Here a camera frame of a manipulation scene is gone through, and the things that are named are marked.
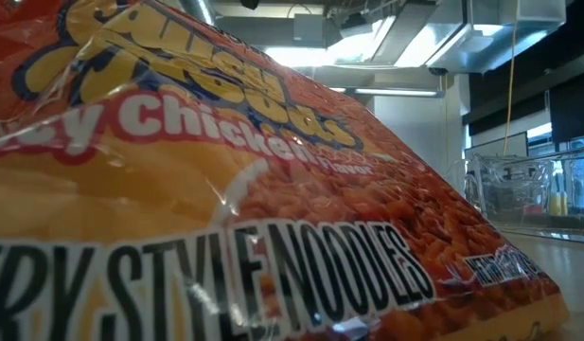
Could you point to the ceiling light tube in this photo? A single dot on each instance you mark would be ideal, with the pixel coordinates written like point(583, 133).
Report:
point(395, 92)

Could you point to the grey framed wall panel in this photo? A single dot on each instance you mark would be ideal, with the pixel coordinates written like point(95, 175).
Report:
point(495, 148)

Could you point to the clear plastic bin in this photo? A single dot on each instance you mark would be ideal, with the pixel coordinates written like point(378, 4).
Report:
point(457, 177)
point(523, 189)

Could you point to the grey ceiling box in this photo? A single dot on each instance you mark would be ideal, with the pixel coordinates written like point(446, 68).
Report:
point(310, 27)

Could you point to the bright ceiling light panel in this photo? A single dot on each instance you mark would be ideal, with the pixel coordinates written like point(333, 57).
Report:
point(296, 56)

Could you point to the orange spicy chicken noodle pack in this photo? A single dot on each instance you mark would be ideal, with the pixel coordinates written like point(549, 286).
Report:
point(178, 189)

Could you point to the black wall screen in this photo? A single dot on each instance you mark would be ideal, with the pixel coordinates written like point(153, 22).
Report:
point(573, 116)

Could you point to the round silver duct pipe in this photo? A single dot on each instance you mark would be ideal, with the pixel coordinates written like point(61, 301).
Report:
point(197, 10)

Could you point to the silver ventilation duct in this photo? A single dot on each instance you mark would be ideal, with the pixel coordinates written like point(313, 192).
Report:
point(414, 33)

